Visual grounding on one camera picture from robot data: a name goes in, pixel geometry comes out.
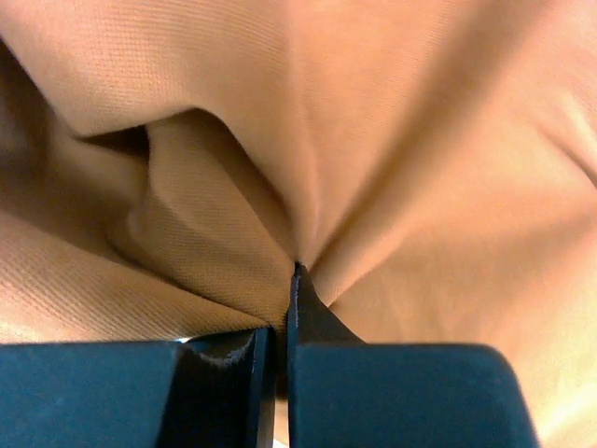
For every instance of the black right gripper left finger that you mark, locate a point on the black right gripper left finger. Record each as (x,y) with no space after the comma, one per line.
(215,391)

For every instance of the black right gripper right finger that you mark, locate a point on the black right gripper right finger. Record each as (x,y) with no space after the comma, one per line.
(344,392)

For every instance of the brown trousers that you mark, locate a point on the brown trousers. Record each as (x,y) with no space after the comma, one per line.
(164,165)

